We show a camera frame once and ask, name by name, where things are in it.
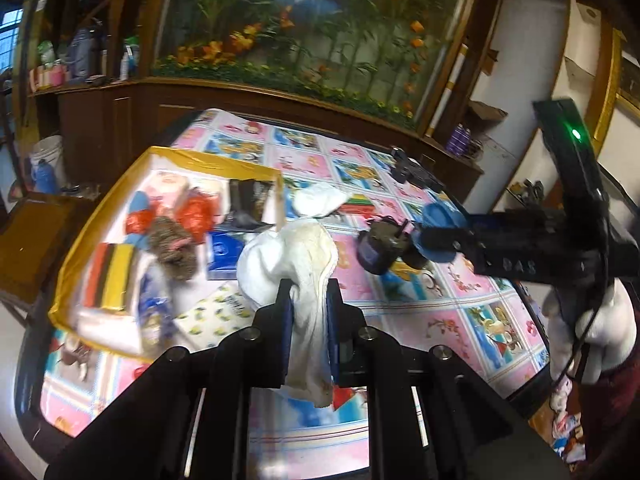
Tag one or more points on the blue thermos jug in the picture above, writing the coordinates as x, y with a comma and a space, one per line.
44, 177

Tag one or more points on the brown knitted scrubber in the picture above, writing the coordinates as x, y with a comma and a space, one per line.
174, 249

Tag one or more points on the colourful patterned tablecloth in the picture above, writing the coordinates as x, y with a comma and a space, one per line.
483, 320

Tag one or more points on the rainbow striped sponge pack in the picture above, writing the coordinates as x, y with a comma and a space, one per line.
358, 204

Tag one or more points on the yellow cardboard tray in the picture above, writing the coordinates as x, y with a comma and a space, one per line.
134, 280

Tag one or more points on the white gloved right hand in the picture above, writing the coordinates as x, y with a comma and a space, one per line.
611, 335

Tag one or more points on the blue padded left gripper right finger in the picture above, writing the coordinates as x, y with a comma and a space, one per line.
346, 349

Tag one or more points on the black motor with sawtooth disc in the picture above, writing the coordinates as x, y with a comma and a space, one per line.
406, 249

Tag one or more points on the black motor with shaft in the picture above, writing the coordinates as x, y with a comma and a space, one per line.
375, 252

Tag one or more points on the striped colourful sponge pack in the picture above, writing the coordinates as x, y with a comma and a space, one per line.
107, 285

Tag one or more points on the white cloth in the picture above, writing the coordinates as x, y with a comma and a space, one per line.
319, 200

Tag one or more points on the lemon print tissue pack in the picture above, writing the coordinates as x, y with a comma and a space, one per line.
214, 317

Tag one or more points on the white glove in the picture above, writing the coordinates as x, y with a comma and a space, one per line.
304, 253

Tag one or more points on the blue tissue pack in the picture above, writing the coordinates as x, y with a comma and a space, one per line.
223, 251

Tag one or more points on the red blue mesh bundle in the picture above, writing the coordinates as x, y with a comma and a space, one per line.
138, 220

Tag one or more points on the grey kettle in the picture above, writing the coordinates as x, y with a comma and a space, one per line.
83, 55

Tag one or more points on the black star-shaped bracket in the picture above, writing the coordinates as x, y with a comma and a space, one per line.
407, 170

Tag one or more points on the white plastic bucket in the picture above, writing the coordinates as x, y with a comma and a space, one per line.
51, 150

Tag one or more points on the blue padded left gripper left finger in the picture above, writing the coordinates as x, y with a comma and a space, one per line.
273, 346

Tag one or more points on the purple bottles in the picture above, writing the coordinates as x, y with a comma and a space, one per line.
459, 141

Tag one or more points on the black gold snack bag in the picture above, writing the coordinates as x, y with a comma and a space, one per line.
248, 199

